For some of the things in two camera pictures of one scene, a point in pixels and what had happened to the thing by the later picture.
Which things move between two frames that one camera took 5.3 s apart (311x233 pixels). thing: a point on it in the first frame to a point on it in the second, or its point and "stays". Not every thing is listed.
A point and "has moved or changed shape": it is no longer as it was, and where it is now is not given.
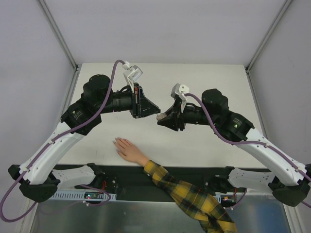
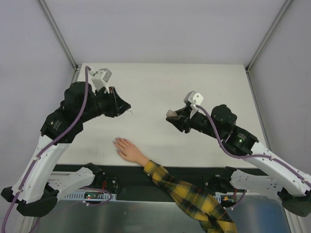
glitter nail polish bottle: x=160 y=116 has moved or changed shape
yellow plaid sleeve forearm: x=196 y=204 stays
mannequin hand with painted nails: x=129 y=152 stays
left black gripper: x=136 y=101 to x=113 y=102
